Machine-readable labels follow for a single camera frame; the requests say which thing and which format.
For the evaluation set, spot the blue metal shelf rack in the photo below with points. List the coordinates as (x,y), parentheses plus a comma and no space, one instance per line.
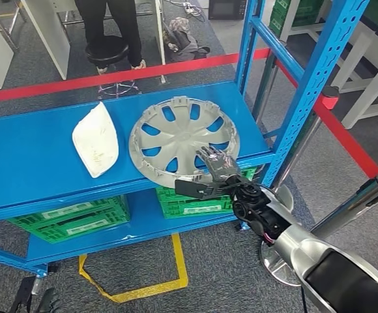
(29,151)

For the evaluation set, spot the black round stool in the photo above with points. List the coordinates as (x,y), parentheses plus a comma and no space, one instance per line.
(107,49)

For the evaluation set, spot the grey bag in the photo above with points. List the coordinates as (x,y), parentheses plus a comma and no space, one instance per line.
(182,39)

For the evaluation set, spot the green plastic crate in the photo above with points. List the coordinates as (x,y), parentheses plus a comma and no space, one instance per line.
(72,220)
(182,205)

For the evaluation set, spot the dark stanchion post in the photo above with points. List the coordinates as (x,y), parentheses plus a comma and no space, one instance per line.
(267,82)

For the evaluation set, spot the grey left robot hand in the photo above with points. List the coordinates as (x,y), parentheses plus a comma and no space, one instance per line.
(47,302)

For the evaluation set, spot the white plastic cover part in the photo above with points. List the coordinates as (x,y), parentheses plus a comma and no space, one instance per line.
(96,140)

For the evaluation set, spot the black microwave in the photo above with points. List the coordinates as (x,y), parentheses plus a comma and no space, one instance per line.
(226,8)

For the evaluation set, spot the red barrier belt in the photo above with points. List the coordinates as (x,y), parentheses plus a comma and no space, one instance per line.
(348,138)
(110,77)
(287,73)

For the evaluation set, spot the white power strip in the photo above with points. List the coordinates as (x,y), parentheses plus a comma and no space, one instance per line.
(189,6)

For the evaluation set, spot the white frame workbench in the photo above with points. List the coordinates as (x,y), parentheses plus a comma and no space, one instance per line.
(291,19)
(371,86)

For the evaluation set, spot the stacked green crates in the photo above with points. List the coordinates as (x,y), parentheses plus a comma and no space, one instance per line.
(287,13)

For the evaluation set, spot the white desk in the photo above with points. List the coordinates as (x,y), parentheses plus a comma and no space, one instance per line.
(48,34)

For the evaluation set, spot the person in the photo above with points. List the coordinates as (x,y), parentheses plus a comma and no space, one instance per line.
(110,21)

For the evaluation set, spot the grey plastic wheel hubcap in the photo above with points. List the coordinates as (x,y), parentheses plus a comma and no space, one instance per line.
(176,138)

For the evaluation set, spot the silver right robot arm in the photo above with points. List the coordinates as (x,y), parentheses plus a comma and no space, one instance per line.
(322,263)

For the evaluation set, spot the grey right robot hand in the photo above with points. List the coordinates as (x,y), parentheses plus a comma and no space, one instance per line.
(219,166)

